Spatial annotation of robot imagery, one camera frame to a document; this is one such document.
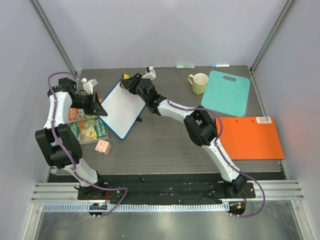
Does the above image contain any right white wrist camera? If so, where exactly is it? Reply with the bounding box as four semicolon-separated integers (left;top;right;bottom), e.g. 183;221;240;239
142;66;156;81

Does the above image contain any green eraser block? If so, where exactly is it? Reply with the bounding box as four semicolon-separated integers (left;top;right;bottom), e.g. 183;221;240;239
175;64;195;69

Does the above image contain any orange treehouse book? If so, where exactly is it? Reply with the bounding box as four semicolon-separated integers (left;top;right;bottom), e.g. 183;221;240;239
68;108;98;123

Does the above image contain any green treehouse book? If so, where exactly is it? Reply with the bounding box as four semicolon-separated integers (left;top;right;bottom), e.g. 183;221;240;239
69;118;108;145

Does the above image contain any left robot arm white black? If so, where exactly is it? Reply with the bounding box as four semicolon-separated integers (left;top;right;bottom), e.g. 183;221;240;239
35;77;108;200

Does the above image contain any blue white marker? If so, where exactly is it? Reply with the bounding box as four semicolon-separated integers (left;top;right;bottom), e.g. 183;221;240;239
211;64;230;68

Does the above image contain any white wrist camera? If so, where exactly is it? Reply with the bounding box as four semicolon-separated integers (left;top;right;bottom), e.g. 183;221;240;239
80;78;98;95
142;66;156;81

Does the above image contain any pale yellow mug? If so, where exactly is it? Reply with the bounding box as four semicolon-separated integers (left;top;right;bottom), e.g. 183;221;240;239
187;73;209;95

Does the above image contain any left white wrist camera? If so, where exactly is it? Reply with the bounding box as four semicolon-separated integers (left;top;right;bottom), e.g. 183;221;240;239
80;78;98;95

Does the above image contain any blue framed whiteboard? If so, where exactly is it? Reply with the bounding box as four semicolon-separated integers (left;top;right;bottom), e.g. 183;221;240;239
98;81;146;140

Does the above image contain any teal cutting board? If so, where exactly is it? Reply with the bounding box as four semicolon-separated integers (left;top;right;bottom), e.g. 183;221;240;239
201;70;251;117

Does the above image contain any pink cube power adapter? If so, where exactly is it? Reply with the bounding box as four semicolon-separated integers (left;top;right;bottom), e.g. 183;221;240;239
95;140;111;156

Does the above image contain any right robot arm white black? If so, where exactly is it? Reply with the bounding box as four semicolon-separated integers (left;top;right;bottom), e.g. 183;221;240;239
119;73;247;198

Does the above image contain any white slotted cable duct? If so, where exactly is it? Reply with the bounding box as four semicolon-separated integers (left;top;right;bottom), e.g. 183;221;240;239
42;202;230;213

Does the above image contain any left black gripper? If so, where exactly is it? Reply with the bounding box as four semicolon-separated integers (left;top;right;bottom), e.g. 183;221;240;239
71;92;109;117

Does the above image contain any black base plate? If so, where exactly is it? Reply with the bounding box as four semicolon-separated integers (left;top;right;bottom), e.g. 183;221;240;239
76;173;256;205

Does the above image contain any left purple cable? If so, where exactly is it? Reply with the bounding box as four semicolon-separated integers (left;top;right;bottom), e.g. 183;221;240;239
46;71;128;218

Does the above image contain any yellow whiteboard eraser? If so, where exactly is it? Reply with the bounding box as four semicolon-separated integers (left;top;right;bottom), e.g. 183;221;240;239
122;73;130;80

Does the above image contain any orange clipboard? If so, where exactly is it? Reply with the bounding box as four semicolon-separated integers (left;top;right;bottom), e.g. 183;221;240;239
216;116;285;160

